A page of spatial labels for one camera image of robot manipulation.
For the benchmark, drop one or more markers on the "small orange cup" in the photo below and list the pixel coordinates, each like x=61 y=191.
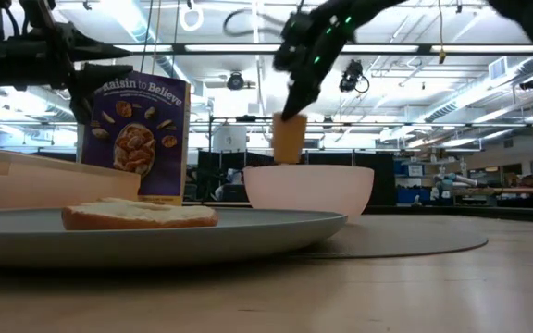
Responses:
x=289 y=141

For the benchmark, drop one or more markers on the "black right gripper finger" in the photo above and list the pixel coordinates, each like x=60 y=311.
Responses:
x=295 y=99
x=312 y=96

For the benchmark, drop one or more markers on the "pale pink bowl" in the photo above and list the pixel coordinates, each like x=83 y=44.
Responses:
x=308 y=189

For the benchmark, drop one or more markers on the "black ceiling-mounted camera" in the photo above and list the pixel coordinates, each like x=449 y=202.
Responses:
x=350 y=76

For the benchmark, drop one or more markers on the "blue storage bin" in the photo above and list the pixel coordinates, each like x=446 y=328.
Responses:
x=407 y=196

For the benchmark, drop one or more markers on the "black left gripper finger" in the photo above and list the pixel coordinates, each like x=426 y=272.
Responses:
x=95 y=50
x=90 y=76

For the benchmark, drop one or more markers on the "round grey placemat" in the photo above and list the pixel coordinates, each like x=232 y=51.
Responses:
x=410 y=236

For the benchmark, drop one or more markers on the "grey plate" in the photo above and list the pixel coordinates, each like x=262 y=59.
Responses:
x=155 y=245

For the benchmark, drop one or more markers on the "bagel half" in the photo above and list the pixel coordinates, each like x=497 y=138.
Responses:
x=137 y=217

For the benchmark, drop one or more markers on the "purple raisin cereal box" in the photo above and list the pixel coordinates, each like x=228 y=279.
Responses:
x=155 y=152

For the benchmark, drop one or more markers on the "black ceiling dome camera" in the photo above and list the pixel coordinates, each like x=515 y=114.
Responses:
x=235 y=82

